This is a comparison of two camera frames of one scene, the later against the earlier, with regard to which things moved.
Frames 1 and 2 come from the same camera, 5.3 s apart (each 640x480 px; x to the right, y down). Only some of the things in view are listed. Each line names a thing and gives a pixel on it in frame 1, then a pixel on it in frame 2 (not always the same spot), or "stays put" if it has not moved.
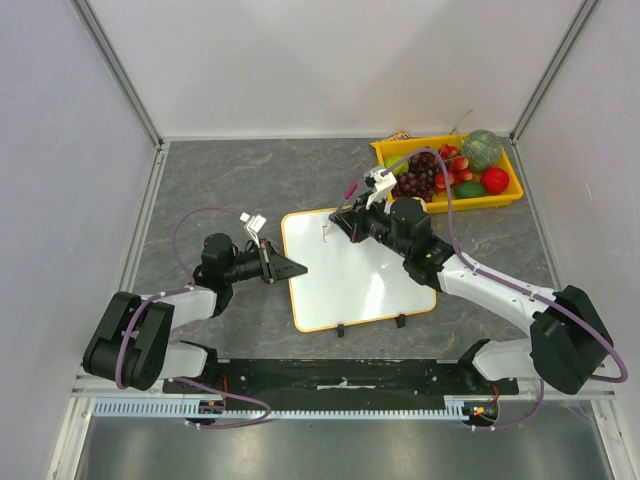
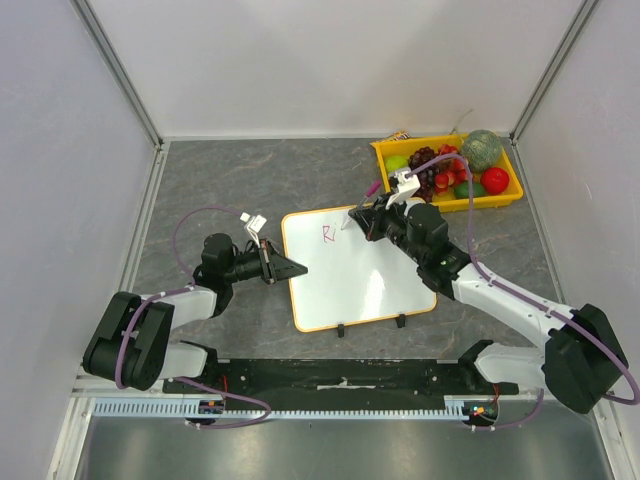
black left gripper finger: [278, 261] stays put
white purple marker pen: [347, 197] → [372, 190]
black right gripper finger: [355, 233] → [372, 226]
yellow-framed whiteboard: [346, 281] stays put
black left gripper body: [269, 262] stays put
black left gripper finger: [289, 272] stays put
